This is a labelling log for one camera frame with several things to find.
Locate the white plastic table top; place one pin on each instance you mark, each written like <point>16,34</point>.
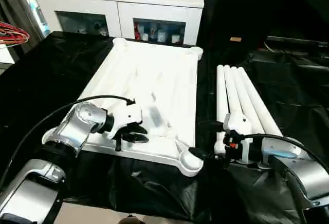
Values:
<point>154,90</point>

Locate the white plastic table leg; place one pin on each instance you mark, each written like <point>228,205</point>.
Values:
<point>222,95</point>
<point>232,93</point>
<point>249,106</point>
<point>262,113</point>

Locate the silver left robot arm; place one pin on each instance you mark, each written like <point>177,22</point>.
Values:
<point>72,131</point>

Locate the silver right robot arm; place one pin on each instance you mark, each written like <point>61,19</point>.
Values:
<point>303,172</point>

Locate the black plastic table mat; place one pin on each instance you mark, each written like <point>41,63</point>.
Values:
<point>61,75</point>

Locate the small tan tag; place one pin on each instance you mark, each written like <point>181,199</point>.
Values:
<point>235,39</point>

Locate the white glass-door cabinet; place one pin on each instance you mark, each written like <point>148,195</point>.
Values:
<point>123,8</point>

